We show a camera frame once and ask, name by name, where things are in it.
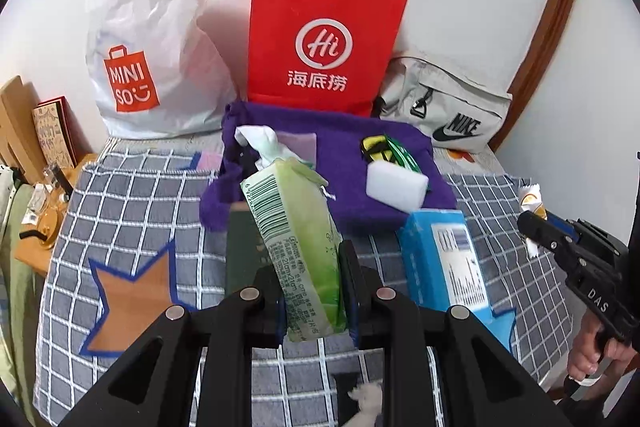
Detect purple towel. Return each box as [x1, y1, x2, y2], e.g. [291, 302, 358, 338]
[200, 101, 457, 235]

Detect grey Nike bag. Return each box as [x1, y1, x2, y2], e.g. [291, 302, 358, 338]
[378, 52, 512, 153]

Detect wooden bedside furniture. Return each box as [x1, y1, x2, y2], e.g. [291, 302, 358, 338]
[1, 76, 68, 277]

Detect patterned book box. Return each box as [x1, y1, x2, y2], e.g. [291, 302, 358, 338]
[32, 96, 78, 168]

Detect white and green sock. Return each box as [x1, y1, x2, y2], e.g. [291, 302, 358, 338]
[234, 126, 336, 200]

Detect white sponge block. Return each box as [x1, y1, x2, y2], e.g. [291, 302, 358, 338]
[366, 160, 428, 213]

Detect yellow black packet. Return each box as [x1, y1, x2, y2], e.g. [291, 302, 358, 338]
[360, 134, 425, 176]

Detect orange star patch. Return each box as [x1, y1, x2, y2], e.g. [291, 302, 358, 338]
[79, 239, 196, 358]

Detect blue tissue pack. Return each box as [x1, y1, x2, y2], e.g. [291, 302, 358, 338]
[399, 209, 491, 320]

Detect translucent plastic pouch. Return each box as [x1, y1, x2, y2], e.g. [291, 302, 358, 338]
[276, 131, 317, 168]

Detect green wet wipes pack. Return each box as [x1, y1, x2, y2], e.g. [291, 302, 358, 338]
[241, 158, 346, 341]

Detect grey checked bed sheet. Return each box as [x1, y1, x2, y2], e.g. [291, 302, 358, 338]
[32, 144, 573, 426]

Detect white Miniso plastic bag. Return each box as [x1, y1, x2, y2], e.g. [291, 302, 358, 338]
[86, 0, 236, 140]

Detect brown wooden door frame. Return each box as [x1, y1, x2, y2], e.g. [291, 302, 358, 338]
[489, 0, 575, 152]

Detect dark green tin box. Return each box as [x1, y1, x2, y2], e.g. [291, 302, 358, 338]
[224, 202, 272, 296]

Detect red Haidilao paper bag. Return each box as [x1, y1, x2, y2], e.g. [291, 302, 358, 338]
[246, 0, 408, 116]

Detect person's right hand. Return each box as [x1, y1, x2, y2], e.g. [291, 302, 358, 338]
[567, 310, 638, 384]

